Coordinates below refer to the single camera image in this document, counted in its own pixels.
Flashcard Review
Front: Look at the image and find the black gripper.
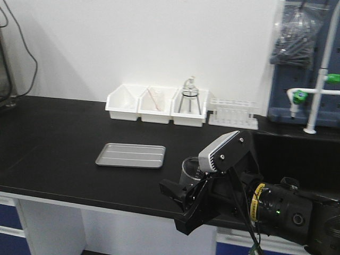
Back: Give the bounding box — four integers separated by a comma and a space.
159, 151, 264, 236

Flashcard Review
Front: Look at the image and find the clear glass beaker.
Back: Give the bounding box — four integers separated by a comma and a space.
179, 156, 205, 191

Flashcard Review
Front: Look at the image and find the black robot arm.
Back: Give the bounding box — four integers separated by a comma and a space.
160, 152, 339, 254

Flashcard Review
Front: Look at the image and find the silver metal tray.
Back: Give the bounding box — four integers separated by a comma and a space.
95, 143, 166, 168

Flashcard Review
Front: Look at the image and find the white bench cabinet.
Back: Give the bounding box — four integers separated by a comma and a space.
0, 191, 306, 255

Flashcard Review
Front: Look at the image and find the white bin right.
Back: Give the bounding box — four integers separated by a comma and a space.
171, 89, 209, 127

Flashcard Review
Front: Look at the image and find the white bin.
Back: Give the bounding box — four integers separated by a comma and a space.
171, 89, 209, 127
138, 86, 177, 124
105, 84, 147, 121

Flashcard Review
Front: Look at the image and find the pink stick in bin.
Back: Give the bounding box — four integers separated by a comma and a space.
147, 88, 160, 111

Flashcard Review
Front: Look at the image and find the white bin middle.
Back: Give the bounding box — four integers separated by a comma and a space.
138, 86, 177, 124

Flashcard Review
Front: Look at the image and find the white test tube rack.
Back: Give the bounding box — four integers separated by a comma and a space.
208, 98, 258, 130

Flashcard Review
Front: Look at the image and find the metal tripod glass funnel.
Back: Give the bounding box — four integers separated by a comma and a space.
178, 76, 201, 115

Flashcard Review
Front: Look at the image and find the white bin left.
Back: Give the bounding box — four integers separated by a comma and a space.
105, 84, 147, 121

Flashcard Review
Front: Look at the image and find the white lab faucet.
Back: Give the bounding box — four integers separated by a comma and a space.
286, 2, 339, 134

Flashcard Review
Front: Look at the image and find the blue pegboard drying rack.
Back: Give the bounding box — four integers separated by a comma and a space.
267, 1, 339, 127

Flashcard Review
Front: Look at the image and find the plastic bag of black pegs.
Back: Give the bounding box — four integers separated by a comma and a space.
269, 1, 329, 69

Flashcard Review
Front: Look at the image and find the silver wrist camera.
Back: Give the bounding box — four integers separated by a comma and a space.
198, 131, 252, 173

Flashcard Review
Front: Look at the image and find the black camera cable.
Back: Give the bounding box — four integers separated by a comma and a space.
229, 167, 265, 255

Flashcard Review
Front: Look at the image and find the black hanging cable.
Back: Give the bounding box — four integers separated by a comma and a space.
0, 0, 38, 98

